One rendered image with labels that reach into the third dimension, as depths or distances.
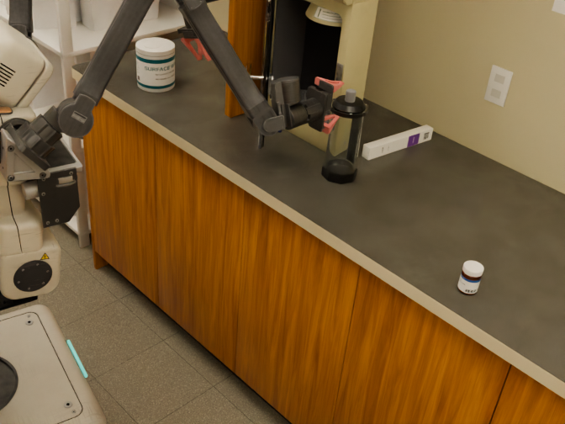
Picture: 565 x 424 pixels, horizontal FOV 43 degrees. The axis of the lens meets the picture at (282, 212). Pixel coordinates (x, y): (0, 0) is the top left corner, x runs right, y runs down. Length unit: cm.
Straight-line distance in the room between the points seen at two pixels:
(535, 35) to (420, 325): 91
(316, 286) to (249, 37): 81
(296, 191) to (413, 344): 53
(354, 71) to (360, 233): 50
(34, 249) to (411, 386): 106
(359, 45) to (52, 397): 139
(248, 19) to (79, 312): 140
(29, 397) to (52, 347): 21
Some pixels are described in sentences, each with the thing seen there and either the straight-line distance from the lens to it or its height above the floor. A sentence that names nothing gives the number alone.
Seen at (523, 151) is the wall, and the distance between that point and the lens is 235.
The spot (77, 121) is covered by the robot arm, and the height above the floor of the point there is 125.
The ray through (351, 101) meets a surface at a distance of 201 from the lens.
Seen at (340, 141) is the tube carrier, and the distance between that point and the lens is 203.
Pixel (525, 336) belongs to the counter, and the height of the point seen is 94.
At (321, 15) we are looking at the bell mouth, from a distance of 215.
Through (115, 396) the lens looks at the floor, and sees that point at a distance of 272.
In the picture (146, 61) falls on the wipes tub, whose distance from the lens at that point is 251.
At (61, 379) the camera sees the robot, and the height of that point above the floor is 28.
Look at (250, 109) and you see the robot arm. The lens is 179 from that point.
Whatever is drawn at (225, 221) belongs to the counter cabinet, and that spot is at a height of 72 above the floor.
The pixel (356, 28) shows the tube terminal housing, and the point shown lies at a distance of 209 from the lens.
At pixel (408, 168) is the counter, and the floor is 94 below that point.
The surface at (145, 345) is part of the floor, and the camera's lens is 289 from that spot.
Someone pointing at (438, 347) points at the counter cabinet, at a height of 79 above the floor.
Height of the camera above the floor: 204
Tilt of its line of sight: 34 degrees down
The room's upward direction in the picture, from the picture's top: 6 degrees clockwise
